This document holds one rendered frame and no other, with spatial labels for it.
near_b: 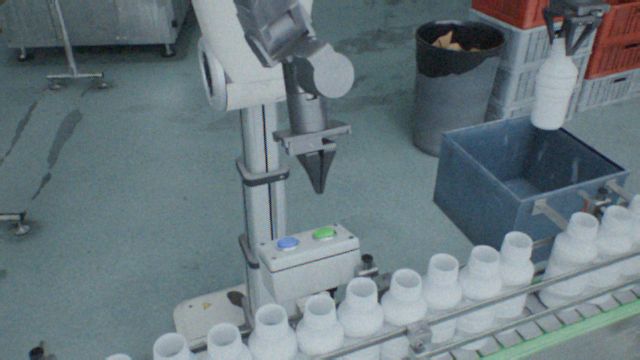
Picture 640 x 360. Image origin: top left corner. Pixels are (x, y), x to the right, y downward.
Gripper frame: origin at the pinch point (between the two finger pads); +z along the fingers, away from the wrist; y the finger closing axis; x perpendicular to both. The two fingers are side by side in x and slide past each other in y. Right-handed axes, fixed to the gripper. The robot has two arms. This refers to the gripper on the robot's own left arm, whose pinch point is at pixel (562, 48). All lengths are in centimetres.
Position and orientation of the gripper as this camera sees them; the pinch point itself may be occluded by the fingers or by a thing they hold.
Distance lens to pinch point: 115.2
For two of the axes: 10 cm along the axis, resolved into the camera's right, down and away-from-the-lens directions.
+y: -3.2, -5.2, 7.9
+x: -9.5, 1.6, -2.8
